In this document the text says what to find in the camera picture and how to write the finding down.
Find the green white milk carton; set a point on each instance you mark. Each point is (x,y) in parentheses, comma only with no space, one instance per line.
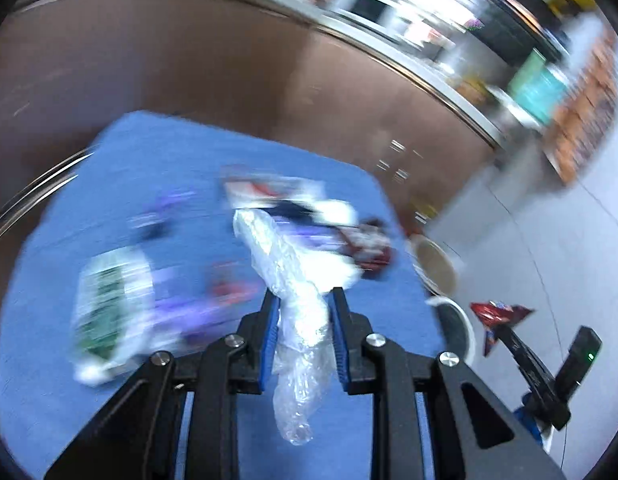
(110,325)

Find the steel trash bin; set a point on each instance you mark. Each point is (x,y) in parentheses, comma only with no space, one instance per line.
(458,333)

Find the clear plastic bag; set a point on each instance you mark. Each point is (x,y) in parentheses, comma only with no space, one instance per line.
(301,278)

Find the dark red snack wrapper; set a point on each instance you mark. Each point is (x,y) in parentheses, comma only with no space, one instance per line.
(369,246)

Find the brown kitchen cabinets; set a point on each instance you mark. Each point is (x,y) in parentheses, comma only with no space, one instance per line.
(68,68)

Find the white microwave oven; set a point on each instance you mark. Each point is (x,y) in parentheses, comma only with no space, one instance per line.
(385,17)

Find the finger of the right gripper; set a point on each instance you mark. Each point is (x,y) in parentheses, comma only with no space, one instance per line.
(547,398)

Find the blue towel mat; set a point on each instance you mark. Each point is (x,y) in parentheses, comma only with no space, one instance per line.
(149,199)

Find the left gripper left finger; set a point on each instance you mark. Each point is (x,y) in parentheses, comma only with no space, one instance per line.
(259,331)

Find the red white paper wrapper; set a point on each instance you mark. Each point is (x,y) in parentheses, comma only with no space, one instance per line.
(255,189)

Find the red foil snack wrapper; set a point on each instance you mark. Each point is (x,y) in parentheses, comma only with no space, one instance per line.
(495,314)

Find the purple candy wrapper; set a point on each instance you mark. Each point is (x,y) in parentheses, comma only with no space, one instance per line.
(156,218)

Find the purple foil wrapper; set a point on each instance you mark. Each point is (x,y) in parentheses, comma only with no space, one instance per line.
(181,321)

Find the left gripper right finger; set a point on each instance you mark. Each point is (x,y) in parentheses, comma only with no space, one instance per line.
(349,331)

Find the wicker waste basket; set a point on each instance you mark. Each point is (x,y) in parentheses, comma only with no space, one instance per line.
(438,270)

